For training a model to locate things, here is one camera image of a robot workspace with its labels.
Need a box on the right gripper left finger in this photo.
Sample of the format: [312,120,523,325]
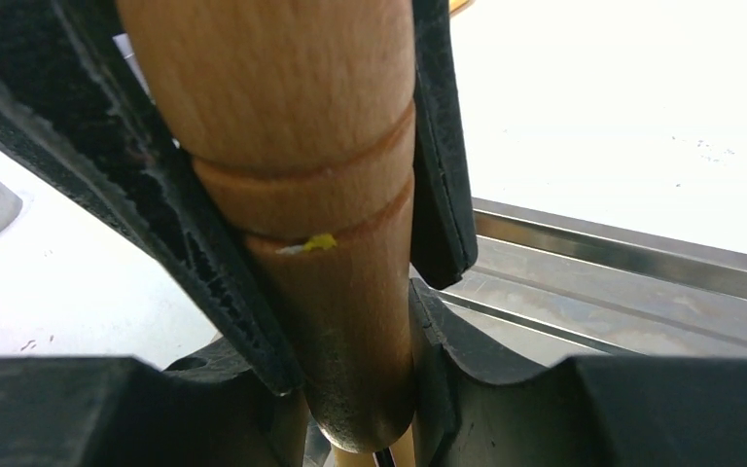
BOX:
[0,341,308,466]

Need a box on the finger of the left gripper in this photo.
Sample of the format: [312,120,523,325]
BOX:
[410,0,479,290]
[0,1,303,395]

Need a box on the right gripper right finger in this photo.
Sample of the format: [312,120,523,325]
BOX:
[409,279,747,466]

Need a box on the stainless steel tray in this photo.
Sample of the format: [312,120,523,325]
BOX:
[440,199,747,364]

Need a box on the wooden rolling pin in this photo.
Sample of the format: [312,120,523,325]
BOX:
[117,1,416,466]

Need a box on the yellow plastic tray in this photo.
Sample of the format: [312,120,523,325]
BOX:
[448,0,474,16]

